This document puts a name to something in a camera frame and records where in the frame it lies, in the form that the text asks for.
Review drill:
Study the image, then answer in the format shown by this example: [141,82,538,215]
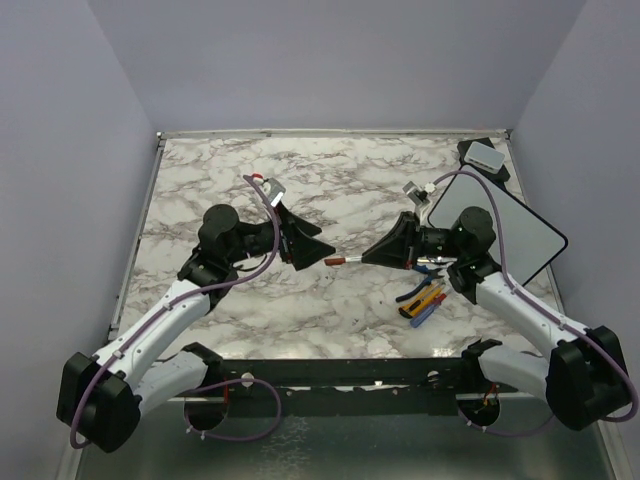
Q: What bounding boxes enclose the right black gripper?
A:
[363,210,466,270]

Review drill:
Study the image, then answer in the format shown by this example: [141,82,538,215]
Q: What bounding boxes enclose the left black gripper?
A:
[227,200,336,269]

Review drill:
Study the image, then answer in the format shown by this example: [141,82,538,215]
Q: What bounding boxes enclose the white red marker pen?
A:
[337,256,362,265]

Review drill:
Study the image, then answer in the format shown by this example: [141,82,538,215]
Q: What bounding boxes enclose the red marker cap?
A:
[324,257,346,266]

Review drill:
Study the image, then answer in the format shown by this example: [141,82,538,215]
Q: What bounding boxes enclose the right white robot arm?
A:
[362,207,639,431]

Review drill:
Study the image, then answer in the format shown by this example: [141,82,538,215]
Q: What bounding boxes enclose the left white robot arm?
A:
[56,204,336,453]

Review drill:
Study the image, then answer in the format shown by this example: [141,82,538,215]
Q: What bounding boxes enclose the black framed whiteboard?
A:
[426,166,568,286]

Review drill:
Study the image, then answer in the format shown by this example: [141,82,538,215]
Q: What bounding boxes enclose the silver open-end wrench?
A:
[416,256,456,265]

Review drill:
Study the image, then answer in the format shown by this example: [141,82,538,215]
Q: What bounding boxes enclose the yellow utility knife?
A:
[398,281,446,319]

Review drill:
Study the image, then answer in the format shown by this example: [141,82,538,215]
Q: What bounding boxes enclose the red blue screwdriver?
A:
[409,293,447,328]

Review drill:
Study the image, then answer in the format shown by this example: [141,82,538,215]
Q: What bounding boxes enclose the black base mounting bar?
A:
[184,343,490,418]

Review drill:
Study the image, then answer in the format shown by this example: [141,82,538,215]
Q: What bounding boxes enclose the blue handled pliers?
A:
[395,265,443,303]

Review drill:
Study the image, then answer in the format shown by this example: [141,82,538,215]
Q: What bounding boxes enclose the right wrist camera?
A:
[403,181,436,223]

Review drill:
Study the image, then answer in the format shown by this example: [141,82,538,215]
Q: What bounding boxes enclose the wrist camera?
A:
[261,178,286,208]
[403,181,436,223]

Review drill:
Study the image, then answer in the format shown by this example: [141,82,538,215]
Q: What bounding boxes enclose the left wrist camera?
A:
[261,178,286,208]

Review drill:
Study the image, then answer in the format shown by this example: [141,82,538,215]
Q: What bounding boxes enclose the white network switch box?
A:
[463,141,506,174]

